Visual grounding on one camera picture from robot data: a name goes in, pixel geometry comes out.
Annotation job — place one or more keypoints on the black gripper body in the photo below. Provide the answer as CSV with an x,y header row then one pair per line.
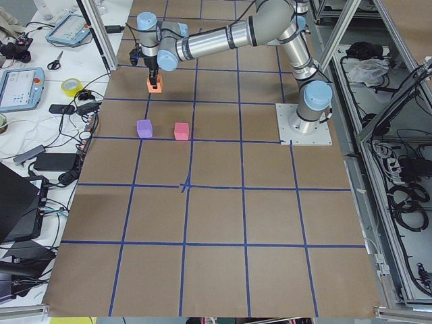
x,y
150,62

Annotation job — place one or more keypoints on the orange foam cube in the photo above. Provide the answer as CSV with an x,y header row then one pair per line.
x,y
154,89

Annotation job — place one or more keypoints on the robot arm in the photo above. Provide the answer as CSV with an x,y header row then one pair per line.
x,y
163,45

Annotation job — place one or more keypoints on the purple foam cube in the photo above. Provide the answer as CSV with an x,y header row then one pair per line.
x,y
144,128

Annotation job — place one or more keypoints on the pink foam cube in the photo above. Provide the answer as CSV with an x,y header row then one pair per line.
x,y
181,131

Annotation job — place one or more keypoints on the power strip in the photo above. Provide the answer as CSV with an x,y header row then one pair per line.
x,y
85,139

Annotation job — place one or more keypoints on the yellow tape roll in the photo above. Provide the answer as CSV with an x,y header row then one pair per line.
x,y
71,87

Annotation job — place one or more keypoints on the upper teach pendant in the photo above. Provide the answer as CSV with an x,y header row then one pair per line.
x,y
71,31

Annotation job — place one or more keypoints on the teach pendant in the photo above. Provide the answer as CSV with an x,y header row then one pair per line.
x,y
71,31
21,89

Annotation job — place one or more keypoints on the black scissors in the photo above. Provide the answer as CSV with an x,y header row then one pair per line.
x,y
55,64

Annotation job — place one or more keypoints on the black smartphone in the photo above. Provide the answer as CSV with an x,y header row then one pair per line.
x,y
62,109

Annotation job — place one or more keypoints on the lower teach pendant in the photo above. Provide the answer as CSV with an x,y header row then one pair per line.
x,y
21,89

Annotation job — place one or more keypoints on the black power adapter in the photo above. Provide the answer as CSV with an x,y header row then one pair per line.
x,y
55,161

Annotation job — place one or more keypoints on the black laptop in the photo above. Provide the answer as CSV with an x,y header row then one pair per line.
x,y
22,202

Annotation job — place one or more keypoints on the white crumpled cloth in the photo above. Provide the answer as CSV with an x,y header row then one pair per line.
x,y
369,72

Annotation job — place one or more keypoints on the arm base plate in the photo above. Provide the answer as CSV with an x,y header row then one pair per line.
x,y
295,131

